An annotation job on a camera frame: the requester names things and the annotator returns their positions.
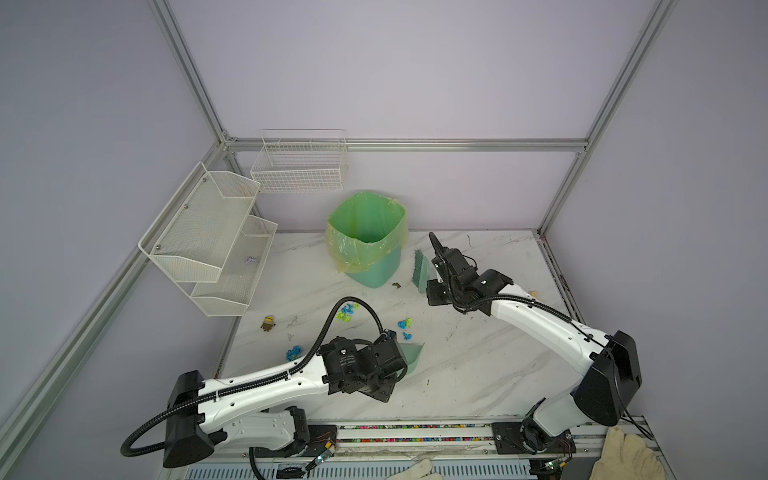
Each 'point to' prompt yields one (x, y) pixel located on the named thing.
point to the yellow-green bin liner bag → (365, 228)
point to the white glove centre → (417, 471)
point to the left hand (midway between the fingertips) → (381, 387)
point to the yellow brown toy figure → (268, 323)
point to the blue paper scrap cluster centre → (404, 323)
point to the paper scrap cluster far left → (347, 311)
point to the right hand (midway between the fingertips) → (428, 289)
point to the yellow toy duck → (535, 293)
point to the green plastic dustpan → (411, 351)
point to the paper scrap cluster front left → (407, 336)
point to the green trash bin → (381, 271)
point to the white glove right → (626, 458)
